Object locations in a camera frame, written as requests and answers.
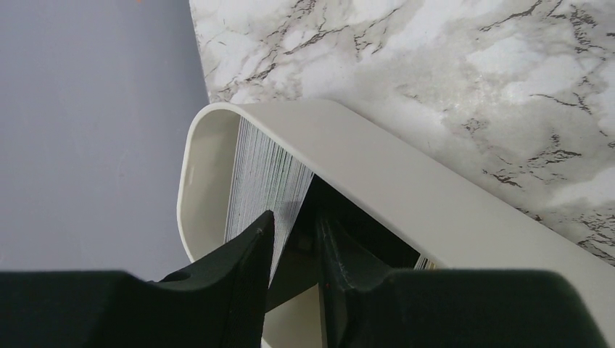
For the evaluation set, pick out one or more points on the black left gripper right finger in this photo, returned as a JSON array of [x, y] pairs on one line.
[[366, 303]]

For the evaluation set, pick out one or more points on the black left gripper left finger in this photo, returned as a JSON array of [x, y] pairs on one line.
[[217, 301]]

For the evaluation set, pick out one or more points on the stack of cards in tray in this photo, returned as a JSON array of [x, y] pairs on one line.
[[265, 177]]

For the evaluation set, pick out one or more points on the white oblong tray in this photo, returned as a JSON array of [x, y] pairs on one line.
[[450, 221]]

